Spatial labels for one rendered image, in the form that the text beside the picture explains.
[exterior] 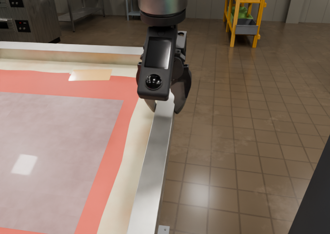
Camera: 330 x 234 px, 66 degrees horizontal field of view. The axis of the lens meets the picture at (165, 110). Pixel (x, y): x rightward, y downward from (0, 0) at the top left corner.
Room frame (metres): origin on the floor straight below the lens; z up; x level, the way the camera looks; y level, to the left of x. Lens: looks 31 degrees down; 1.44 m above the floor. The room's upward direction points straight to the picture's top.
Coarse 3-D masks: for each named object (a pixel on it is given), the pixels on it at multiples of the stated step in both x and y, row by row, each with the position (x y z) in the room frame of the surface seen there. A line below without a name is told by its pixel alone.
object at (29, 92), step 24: (0, 72) 0.63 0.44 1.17; (24, 72) 0.63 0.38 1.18; (48, 72) 0.62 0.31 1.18; (0, 96) 0.53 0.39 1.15; (24, 96) 0.53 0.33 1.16; (48, 96) 0.53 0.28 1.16; (0, 120) 0.45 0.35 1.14; (24, 120) 0.45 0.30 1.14; (0, 144) 0.39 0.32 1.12; (0, 168) 0.34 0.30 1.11
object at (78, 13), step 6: (102, 0) 7.44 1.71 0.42; (102, 6) 7.45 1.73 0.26; (72, 12) 6.80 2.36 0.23; (78, 12) 6.80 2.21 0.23; (84, 12) 6.80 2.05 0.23; (90, 12) 6.80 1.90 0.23; (60, 18) 6.08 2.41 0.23; (66, 18) 6.08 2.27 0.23; (72, 18) 5.75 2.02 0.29; (78, 18) 6.08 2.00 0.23; (72, 24) 5.73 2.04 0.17
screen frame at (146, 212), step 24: (0, 48) 0.69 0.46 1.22; (24, 48) 0.68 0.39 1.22; (48, 48) 0.68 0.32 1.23; (72, 48) 0.67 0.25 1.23; (96, 48) 0.67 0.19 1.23; (120, 48) 0.67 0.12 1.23; (168, 120) 0.40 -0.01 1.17; (168, 144) 0.35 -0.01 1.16; (144, 168) 0.30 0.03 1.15; (144, 192) 0.26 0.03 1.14; (144, 216) 0.22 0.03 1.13
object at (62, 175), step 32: (64, 96) 0.53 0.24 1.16; (96, 96) 0.52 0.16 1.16; (128, 96) 0.52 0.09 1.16; (32, 128) 0.43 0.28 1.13; (64, 128) 0.43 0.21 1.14; (96, 128) 0.43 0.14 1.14; (128, 128) 0.42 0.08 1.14; (32, 160) 0.35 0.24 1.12; (64, 160) 0.35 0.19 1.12; (96, 160) 0.35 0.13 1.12; (0, 192) 0.29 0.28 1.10; (32, 192) 0.29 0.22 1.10; (64, 192) 0.29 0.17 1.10; (96, 192) 0.29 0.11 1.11; (0, 224) 0.24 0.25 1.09; (32, 224) 0.24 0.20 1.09; (64, 224) 0.24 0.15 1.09; (96, 224) 0.24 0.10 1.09
